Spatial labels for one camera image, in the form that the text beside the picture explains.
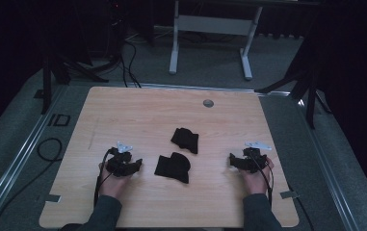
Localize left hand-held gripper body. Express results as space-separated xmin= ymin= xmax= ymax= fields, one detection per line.
xmin=106 ymin=141 xmax=134 ymax=177

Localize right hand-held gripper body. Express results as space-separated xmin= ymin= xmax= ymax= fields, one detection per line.
xmin=242 ymin=141 xmax=273 ymax=174

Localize black sock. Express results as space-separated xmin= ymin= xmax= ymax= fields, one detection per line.
xmin=170 ymin=127 xmax=200 ymax=155
xmin=153 ymin=151 xmax=192 ymax=185

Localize person's left hand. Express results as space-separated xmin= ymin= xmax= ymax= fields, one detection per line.
xmin=97 ymin=159 xmax=133 ymax=200

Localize person's right hand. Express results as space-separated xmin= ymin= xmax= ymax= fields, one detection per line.
xmin=238 ymin=156 xmax=275 ymax=196

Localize black tripod stand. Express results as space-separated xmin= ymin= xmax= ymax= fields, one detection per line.
xmin=40 ymin=52 xmax=110 ymax=116
xmin=255 ymin=62 xmax=332 ymax=130

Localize dark equipment rack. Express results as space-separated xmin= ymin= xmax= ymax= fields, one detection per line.
xmin=106 ymin=0 xmax=128 ymax=64

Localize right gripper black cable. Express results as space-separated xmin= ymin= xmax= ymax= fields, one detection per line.
xmin=248 ymin=149 xmax=275 ymax=207

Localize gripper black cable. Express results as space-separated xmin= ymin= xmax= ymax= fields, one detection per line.
xmin=92 ymin=146 xmax=118 ymax=208
xmin=248 ymin=149 xmax=275 ymax=207

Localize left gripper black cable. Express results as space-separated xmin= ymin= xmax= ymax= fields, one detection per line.
xmin=92 ymin=146 xmax=118 ymax=208

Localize thin black floor cable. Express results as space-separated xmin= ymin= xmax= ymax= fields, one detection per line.
xmin=287 ymin=184 xmax=316 ymax=231

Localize aluminium floor rail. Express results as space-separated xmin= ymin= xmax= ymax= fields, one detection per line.
xmin=0 ymin=84 xmax=68 ymax=231
xmin=295 ymin=95 xmax=363 ymax=231

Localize black looped floor cable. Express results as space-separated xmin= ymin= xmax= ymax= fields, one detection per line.
xmin=0 ymin=137 xmax=65 ymax=231

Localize black floor cables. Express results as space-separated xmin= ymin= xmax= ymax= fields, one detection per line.
xmin=118 ymin=38 xmax=143 ymax=89

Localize white metal desk frame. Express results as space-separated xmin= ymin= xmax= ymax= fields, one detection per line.
xmin=168 ymin=0 xmax=264 ymax=82

